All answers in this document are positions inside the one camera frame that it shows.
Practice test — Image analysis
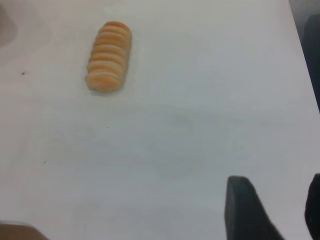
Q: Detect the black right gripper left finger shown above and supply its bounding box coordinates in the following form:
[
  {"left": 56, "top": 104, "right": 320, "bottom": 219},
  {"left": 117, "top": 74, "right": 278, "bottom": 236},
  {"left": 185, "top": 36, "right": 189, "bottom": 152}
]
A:
[{"left": 224, "top": 175, "right": 286, "bottom": 240}]

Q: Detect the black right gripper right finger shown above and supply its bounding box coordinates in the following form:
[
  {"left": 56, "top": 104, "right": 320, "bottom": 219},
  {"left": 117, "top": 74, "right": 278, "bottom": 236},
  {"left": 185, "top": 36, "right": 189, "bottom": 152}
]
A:
[{"left": 303, "top": 173, "right": 320, "bottom": 240}]

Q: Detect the striped bread roll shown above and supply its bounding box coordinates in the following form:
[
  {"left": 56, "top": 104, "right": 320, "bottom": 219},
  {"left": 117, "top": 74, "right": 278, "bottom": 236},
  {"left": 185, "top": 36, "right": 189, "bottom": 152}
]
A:
[{"left": 84, "top": 21, "right": 133, "bottom": 94}]

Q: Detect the dark grey background object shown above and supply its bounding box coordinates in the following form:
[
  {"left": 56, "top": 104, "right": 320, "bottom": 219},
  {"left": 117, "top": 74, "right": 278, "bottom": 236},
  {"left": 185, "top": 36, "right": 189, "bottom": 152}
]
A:
[{"left": 303, "top": 13, "right": 320, "bottom": 112}]

